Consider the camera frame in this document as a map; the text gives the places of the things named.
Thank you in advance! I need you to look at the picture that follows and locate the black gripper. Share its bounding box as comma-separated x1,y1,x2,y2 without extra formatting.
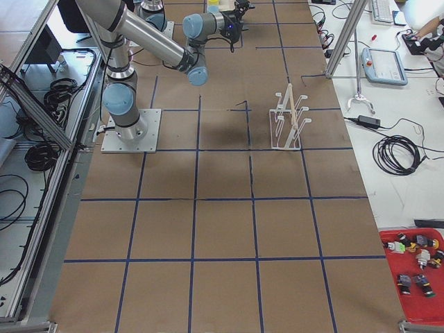
221,10,242,38

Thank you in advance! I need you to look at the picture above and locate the yellow cup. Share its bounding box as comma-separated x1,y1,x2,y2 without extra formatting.
207,0,220,12

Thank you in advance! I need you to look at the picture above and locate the white keyboard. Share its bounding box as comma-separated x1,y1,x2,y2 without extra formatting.
368,0,393,26

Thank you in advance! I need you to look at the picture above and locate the teach pendant tablet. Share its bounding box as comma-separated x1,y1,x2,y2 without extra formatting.
361,47,408,86

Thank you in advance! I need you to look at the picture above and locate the black power adapter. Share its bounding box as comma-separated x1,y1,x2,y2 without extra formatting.
357,115,381,129

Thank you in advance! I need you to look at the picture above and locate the red parts tray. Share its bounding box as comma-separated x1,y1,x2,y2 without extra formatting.
379,228,443,326

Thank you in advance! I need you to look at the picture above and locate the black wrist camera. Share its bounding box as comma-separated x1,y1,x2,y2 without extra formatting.
234,0,255,12

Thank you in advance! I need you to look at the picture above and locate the white wire cup rack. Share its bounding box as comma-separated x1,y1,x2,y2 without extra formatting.
268,83,312,151

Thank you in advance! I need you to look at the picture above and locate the aluminium frame post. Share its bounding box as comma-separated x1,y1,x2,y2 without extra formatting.
325,0,367,78

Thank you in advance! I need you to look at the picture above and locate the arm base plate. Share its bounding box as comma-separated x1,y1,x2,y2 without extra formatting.
101,108,162,153

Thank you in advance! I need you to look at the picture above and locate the coiled black cable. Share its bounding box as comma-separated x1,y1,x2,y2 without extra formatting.
373,135,428,176

